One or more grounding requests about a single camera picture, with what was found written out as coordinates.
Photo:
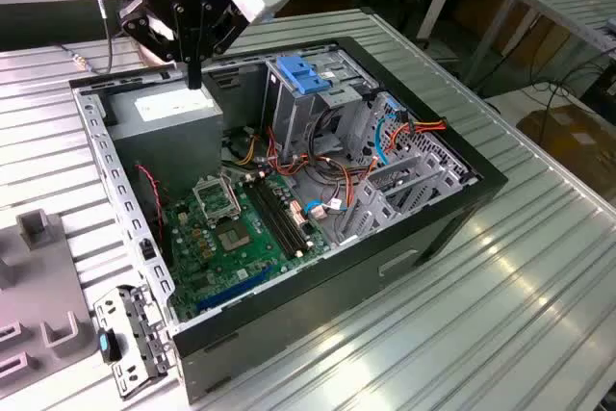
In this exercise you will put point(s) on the grey metal disk bay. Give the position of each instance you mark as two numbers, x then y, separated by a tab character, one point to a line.
380	211

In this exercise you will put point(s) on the blue expansion slot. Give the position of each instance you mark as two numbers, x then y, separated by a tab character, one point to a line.
231	290

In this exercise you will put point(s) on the black chassis switch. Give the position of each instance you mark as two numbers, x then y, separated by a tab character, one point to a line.
146	251

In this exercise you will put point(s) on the green motherboard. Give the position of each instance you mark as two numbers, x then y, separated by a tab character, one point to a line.
240	262

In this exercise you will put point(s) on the CPU socket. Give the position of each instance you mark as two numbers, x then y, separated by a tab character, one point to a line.
233	238

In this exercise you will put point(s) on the grey metal expansion bracket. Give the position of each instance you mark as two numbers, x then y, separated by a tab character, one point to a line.
139	334

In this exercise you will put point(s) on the black open PC case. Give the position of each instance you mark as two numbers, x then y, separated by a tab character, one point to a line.
313	315

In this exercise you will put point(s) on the grey optical drive cage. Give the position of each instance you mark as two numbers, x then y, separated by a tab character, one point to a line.
298	117

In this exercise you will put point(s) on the grey power supply unit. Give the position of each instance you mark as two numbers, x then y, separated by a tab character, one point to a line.
163	141

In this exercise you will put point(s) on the blue plastic drive latch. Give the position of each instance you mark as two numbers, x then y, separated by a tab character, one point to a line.
300	76

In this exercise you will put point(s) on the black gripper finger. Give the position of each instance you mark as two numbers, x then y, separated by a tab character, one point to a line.
226	28
144	21

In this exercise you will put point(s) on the metal slat side table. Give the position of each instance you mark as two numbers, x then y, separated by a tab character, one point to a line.
563	4

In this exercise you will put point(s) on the cardboard box with white label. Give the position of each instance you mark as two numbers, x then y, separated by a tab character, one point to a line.
572	136

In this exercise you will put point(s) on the grey parts rack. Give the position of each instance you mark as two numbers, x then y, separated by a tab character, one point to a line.
43	286

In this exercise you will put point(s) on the black latch with blue stripe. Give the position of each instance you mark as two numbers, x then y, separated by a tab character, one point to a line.
108	346

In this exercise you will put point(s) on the black RAM slot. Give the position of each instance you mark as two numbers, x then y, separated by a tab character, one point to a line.
272	223
284	216

